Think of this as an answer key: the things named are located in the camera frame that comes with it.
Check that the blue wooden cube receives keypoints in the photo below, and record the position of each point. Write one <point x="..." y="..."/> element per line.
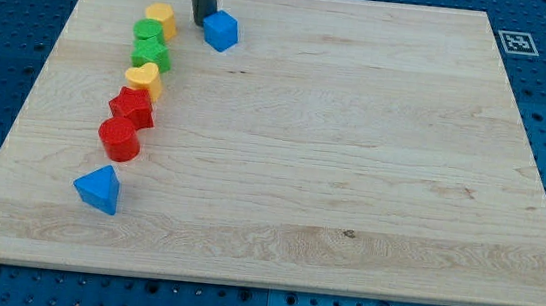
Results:
<point x="220" y="30"/>

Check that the yellow wooden hexagon block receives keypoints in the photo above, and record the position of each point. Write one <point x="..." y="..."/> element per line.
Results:
<point x="163" y="13"/>

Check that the light wooden board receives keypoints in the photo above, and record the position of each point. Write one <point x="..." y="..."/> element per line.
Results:
<point x="341" y="147"/>

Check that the red wooden star block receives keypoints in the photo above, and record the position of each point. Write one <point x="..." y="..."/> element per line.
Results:
<point x="134" y="105"/>

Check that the yellow wooden heart block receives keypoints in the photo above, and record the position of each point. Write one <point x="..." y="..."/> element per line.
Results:
<point x="145" y="77"/>

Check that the red wooden cylinder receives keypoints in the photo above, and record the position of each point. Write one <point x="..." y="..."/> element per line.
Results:
<point x="119" y="139"/>

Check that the green wooden star block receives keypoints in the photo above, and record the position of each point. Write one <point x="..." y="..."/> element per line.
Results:
<point x="151" y="51"/>

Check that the blue wooden triangle block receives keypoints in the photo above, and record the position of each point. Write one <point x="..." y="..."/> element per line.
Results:
<point x="100" y="189"/>

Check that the green wooden cylinder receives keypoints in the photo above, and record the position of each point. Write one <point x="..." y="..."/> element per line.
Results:
<point x="146" y="29"/>

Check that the white fiducial marker tag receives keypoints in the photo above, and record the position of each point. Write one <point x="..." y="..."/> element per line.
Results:
<point x="518" y="43"/>

